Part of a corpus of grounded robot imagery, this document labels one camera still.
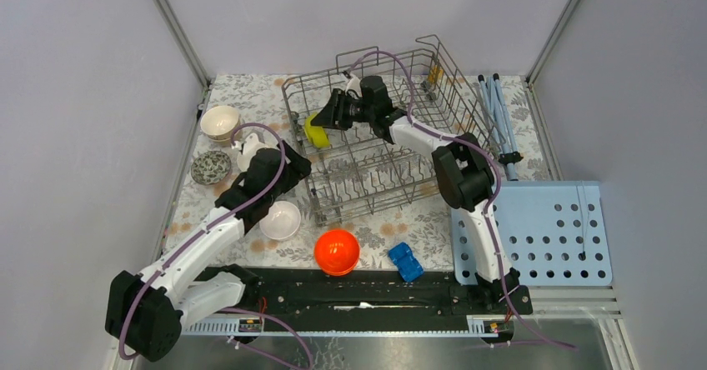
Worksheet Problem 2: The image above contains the yellow-green bowl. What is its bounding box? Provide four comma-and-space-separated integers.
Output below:
304, 113, 330, 148

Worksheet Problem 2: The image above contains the pink patterned bowl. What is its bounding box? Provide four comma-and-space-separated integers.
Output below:
190, 151, 232, 185

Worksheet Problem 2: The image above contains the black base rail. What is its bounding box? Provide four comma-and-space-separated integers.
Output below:
197, 264, 510, 333

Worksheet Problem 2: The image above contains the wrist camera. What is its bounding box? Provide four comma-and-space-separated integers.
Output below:
343, 72, 362, 98
232, 132, 268, 173

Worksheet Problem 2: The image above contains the plain white bowl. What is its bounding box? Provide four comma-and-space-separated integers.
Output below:
259, 201, 302, 241

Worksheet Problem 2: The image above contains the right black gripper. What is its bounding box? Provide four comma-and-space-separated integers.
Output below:
309, 89, 374, 133

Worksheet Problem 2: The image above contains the floral patterned table mat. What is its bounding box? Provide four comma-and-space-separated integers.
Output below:
162, 74, 550, 271

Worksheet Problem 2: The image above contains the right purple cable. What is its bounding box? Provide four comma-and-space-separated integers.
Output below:
344, 50, 579, 352

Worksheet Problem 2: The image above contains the yellow rubber duck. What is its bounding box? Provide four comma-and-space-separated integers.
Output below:
427, 65, 444, 84

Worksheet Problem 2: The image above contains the blue folded metal stand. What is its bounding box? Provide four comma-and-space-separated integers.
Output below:
478, 73, 523, 181

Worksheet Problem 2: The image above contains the beige bowl with leaf pattern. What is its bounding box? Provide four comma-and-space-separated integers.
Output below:
199, 105, 241, 140

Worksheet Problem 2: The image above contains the blue toy car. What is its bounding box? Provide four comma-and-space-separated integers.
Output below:
388, 242, 424, 283

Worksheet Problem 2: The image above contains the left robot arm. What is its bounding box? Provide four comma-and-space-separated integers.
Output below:
105, 143, 312, 362

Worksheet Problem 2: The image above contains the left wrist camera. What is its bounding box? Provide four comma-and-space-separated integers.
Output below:
232, 132, 268, 173

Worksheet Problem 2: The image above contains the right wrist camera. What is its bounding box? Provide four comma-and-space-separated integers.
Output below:
343, 72, 362, 98

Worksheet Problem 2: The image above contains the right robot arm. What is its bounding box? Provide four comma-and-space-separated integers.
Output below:
310, 76, 519, 313

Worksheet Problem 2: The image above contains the grey wire dish rack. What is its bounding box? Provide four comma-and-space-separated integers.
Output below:
282, 34, 499, 225

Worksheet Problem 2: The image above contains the orange bowl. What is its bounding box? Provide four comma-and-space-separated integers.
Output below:
313, 229, 361, 277

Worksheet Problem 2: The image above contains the light blue perforated board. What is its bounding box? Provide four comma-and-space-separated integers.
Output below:
448, 181, 614, 288

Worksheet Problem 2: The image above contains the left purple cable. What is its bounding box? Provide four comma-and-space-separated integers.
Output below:
117, 122, 316, 370

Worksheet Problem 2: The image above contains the purple cable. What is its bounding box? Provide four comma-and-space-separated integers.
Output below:
344, 50, 579, 352
117, 122, 316, 370

